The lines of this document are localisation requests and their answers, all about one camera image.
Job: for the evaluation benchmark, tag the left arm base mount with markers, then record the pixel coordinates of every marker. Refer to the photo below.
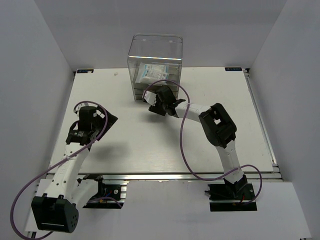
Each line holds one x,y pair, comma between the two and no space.
110,195

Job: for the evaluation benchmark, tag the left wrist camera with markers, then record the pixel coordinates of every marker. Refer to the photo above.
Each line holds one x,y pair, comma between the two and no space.
77,108

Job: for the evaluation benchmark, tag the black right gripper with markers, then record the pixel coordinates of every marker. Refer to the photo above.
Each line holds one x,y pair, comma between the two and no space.
156,108

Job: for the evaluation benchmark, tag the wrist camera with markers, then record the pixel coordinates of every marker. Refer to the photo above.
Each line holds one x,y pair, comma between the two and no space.
149,97
77,108

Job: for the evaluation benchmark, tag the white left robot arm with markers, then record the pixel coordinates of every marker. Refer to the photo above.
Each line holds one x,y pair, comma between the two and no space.
57,210

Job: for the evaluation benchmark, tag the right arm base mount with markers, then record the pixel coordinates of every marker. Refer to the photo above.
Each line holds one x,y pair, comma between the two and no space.
221,199

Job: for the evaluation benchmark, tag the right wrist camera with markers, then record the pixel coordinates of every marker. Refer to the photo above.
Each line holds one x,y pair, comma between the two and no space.
149,97

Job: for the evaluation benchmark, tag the clear smoky makeup organizer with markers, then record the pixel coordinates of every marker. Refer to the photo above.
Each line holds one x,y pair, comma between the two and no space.
155,60

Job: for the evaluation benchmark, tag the blue label sticker left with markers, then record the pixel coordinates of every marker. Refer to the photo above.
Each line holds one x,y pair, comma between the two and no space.
85,71

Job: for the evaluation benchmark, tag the white cotton pad pack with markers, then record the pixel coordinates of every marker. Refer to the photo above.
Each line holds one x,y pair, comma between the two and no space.
161,72

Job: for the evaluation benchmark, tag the blue label sticker right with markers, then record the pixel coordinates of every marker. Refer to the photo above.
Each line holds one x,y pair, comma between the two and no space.
233,69

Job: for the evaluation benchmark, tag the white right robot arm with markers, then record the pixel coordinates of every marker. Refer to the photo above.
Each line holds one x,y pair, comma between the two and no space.
218,127

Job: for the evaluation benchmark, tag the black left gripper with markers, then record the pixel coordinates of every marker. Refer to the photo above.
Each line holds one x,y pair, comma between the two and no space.
102,120

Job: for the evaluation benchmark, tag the blue label sticker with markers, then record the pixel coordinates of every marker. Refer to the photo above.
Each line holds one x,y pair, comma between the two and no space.
85,71
233,69

